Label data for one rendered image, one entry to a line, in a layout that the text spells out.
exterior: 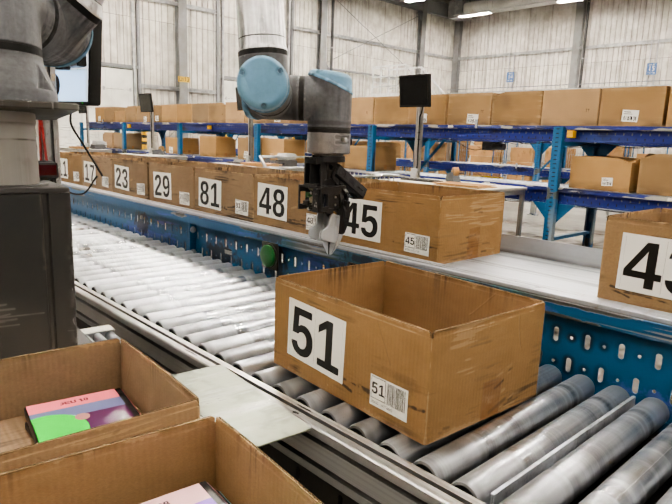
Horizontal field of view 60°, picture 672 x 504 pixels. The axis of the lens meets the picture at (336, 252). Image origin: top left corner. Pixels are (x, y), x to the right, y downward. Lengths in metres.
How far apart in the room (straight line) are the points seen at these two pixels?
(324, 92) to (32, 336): 0.71
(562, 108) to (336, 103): 5.24
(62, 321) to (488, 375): 0.76
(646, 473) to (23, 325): 1.02
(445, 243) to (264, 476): 0.94
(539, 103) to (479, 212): 4.94
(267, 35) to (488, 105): 5.77
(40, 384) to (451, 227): 0.97
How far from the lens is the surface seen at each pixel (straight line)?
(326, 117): 1.20
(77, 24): 1.34
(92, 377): 1.02
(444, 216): 1.46
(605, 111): 6.18
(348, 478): 0.91
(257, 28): 1.10
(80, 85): 1.97
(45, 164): 1.78
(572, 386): 1.18
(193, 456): 0.75
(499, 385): 1.00
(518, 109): 6.58
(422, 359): 0.85
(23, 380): 1.00
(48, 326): 1.19
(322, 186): 1.21
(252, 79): 1.07
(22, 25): 1.18
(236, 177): 2.09
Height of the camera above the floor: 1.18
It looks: 11 degrees down
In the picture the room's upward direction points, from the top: 2 degrees clockwise
